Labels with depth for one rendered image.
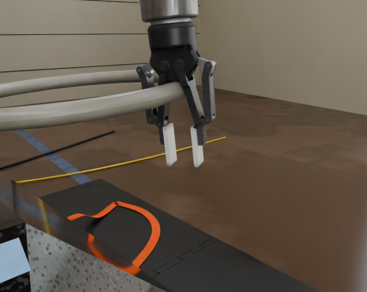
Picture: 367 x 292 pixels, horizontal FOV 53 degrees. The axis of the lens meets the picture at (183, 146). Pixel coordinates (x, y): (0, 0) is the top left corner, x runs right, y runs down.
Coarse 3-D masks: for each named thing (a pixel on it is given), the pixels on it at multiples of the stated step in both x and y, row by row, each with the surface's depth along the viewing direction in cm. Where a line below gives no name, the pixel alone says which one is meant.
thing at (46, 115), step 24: (96, 72) 91; (120, 72) 90; (0, 96) 82; (120, 96) 51; (144, 96) 53; (168, 96) 56; (0, 120) 47; (24, 120) 47; (48, 120) 47; (72, 120) 48
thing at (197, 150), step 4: (192, 128) 60; (192, 132) 61; (196, 132) 61; (192, 136) 61; (196, 136) 61; (192, 140) 61; (196, 140) 61; (192, 144) 61; (196, 144) 61; (192, 148) 62; (196, 148) 61; (200, 148) 63; (196, 152) 62; (200, 152) 63; (196, 156) 62; (200, 156) 63; (196, 160) 62; (200, 160) 63; (196, 164) 62; (200, 164) 63
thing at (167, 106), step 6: (162, 66) 59; (162, 72) 59; (162, 78) 60; (162, 84) 60; (162, 108) 62; (168, 108) 63; (162, 114) 62; (168, 114) 64; (162, 120) 62; (168, 120) 65; (162, 126) 63
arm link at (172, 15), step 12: (144, 0) 54; (156, 0) 53; (168, 0) 53; (180, 0) 53; (192, 0) 55; (144, 12) 55; (156, 12) 54; (168, 12) 53; (180, 12) 54; (192, 12) 55; (156, 24) 56
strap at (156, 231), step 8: (112, 208) 225; (136, 208) 225; (72, 216) 195; (80, 216) 196; (96, 216) 213; (152, 216) 215; (152, 224) 206; (152, 232) 198; (152, 240) 190; (144, 248) 184; (152, 248) 184; (144, 256) 177; (136, 264) 171
